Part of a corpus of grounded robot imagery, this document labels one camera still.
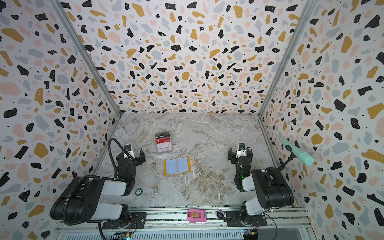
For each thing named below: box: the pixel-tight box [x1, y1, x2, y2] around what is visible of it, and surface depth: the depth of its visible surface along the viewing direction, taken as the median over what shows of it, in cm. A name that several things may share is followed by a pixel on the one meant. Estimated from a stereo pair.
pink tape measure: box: [187, 209, 207, 223], surface depth 75 cm
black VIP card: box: [155, 131, 170, 140], surface depth 102 cm
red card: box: [156, 137, 171, 144], surface depth 102 cm
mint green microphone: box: [279, 138, 315, 166], surface depth 64 cm
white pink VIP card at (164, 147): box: [156, 142, 172, 152], surface depth 100 cm
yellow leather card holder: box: [164, 156, 197, 176], surface depth 94 cm
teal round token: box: [135, 188, 143, 196], surface depth 84 cm
